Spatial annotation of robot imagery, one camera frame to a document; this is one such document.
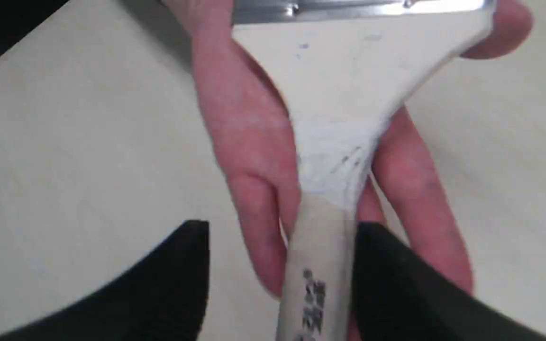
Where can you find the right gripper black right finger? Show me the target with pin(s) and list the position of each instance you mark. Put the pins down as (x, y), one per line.
(399, 297)

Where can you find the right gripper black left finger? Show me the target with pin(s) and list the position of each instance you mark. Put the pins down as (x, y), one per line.
(163, 297)

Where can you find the white wooden paint brush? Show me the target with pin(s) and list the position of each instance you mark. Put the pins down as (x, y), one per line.
(343, 68)

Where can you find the bare open human hand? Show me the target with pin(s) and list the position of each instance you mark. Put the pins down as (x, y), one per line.
(254, 146)

